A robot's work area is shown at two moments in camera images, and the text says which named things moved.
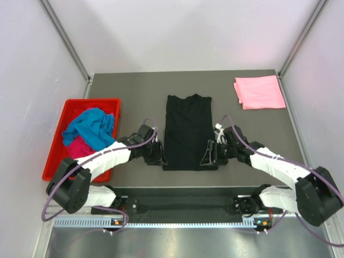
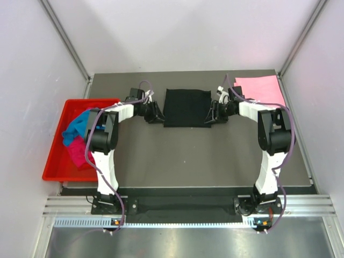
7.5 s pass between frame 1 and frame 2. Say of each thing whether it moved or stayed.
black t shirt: moved
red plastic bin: stayed
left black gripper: moved
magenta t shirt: stayed
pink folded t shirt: stayed
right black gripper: moved
